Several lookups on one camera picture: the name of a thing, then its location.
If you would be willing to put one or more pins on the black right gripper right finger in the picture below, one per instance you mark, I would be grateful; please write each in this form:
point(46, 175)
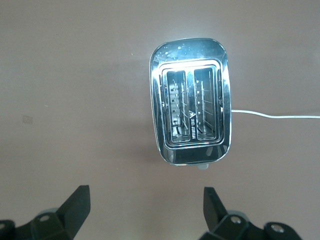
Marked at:
point(215, 215)

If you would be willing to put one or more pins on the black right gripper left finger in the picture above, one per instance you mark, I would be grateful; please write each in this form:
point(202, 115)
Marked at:
point(72, 212)

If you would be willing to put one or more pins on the chrome two-slot toaster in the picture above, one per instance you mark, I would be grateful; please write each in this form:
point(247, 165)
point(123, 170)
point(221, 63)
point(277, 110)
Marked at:
point(187, 155)

